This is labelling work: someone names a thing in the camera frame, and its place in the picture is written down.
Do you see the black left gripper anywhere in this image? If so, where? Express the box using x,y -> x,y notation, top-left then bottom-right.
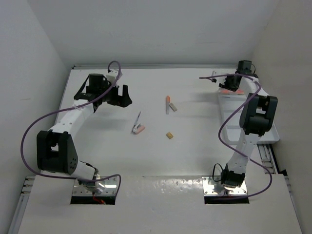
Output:
98,80 -> 131,107

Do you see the pink red highlighter pen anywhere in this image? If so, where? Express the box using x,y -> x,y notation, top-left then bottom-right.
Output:
220,89 -> 244,95

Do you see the dark purple highlighter pen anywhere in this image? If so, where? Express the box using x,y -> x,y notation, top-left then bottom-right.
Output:
134,111 -> 141,127

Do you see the orange capped grey marker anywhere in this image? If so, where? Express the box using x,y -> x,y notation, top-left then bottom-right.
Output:
166,96 -> 170,115

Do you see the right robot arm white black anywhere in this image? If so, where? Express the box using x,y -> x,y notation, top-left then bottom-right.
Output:
219,60 -> 278,188

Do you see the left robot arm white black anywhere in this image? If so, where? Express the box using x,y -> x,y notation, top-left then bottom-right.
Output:
37,70 -> 132,187

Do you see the white compartment tray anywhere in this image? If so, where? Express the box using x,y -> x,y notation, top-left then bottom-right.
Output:
216,87 -> 280,145

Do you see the grey brown eraser block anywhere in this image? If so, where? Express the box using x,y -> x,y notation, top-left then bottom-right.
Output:
169,103 -> 177,112

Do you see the tan eraser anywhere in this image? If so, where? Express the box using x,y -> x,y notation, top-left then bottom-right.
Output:
166,132 -> 174,139

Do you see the metal mounting plate left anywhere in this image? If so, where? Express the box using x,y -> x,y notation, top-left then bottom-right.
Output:
72,177 -> 118,196

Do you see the metal mounting plate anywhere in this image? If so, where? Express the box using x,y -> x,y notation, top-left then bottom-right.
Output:
72,177 -> 118,196
202,176 -> 248,197

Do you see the metal mounting plate right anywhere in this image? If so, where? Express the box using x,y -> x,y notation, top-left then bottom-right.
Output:
202,176 -> 248,197

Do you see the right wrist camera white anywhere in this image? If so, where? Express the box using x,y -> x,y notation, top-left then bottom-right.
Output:
212,70 -> 226,84

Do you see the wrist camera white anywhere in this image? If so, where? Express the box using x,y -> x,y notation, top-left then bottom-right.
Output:
106,70 -> 118,83
212,70 -> 226,84

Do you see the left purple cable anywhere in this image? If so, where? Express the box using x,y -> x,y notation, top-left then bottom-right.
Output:
20,60 -> 122,187

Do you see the purple cable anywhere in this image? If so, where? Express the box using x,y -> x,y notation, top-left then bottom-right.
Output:
199,75 -> 273,199
20,60 -> 122,187

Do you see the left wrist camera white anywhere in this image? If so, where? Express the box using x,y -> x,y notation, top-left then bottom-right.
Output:
106,70 -> 118,83

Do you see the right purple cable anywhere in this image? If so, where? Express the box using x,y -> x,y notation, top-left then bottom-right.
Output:
199,75 -> 273,199

